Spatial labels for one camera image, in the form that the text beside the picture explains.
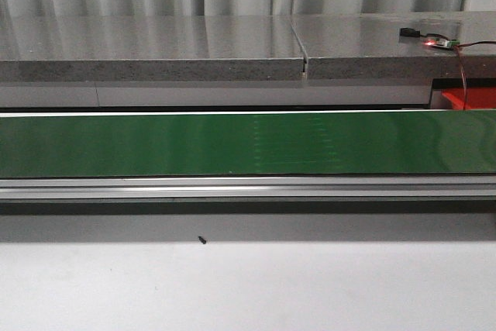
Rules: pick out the black usb plug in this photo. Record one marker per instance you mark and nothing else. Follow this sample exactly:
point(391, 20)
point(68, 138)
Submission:
point(409, 32)

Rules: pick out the grey stone countertop slab right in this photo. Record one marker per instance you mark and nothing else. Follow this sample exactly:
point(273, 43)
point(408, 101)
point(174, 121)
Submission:
point(369, 45)

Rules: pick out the grey stone countertop slab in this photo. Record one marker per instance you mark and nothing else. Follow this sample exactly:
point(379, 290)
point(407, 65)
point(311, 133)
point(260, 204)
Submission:
point(369, 45)
point(150, 48)

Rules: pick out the green conveyor belt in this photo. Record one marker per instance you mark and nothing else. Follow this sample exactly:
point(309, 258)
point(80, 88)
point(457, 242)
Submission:
point(403, 142)

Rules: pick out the grey stone countertop slab left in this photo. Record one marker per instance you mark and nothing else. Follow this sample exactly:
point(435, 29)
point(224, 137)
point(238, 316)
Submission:
point(150, 48)

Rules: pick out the red plastic bin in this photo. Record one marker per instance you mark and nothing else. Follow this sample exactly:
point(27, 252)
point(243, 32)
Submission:
point(474, 98)

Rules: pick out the aluminium conveyor side rail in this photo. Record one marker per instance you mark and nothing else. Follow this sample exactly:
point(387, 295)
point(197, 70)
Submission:
point(255, 188)

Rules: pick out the small green circuit board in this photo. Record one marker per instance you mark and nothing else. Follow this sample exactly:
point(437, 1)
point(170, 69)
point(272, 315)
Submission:
point(441, 43)

